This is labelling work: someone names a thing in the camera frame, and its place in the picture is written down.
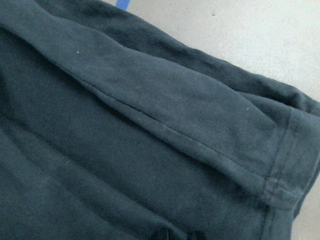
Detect black graphic t-shirt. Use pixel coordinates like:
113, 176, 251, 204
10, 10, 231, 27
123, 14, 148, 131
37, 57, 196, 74
0, 0, 320, 240

